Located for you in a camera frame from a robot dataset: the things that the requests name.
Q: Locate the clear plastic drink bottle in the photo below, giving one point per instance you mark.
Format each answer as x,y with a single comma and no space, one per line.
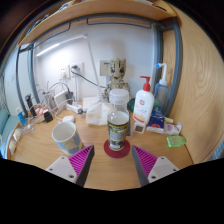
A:
118,130

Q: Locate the white pump bottle red top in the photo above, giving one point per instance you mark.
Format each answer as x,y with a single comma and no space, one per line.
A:
143,106

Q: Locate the white mug with blue print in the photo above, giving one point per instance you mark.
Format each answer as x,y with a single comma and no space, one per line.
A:
66,140

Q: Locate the blue and white tube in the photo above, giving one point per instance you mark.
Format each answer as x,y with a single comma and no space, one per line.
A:
21,118

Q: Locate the pink and white packet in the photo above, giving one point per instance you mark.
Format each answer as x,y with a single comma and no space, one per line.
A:
173,129

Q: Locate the small blue box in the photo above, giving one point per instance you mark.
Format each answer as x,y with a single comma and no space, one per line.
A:
156,120

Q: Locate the small green container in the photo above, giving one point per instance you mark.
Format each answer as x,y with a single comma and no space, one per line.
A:
176,141

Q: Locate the brown tree creature figurine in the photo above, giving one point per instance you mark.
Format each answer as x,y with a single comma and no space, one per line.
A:
117,75

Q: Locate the grey metal desk frame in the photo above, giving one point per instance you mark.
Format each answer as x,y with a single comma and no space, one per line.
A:
176,73

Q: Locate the white wall box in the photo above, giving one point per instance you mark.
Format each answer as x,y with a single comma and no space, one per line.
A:
105,66

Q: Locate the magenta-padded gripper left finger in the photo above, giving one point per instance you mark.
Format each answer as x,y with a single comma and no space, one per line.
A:
63,166

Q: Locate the teal bed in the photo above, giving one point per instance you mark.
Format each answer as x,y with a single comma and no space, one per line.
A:
3,130

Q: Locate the white wall socket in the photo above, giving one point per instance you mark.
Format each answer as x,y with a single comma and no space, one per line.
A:
77,70
64,71

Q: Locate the wooden shelf unit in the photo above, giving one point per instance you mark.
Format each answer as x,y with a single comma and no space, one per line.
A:
100,11

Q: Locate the small white desk thermometer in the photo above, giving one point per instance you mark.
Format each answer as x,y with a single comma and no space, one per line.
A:
139,127

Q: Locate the white crumpled bag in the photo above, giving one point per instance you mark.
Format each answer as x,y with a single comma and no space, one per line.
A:
98,115

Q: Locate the flat round red coaster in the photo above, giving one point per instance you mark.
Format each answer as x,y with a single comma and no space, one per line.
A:
116,154

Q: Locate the white charger block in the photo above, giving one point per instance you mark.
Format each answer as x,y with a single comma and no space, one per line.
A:
60,98

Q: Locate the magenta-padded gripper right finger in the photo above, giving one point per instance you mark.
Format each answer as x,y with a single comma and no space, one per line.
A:
160,166

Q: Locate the wrapped pale round bun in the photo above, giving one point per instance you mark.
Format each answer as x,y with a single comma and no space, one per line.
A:
12,146
17,135

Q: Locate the black electric shaver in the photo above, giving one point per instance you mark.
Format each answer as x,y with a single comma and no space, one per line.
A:
30,105

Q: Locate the white earbud case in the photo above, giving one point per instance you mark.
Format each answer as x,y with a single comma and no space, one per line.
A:
68,118

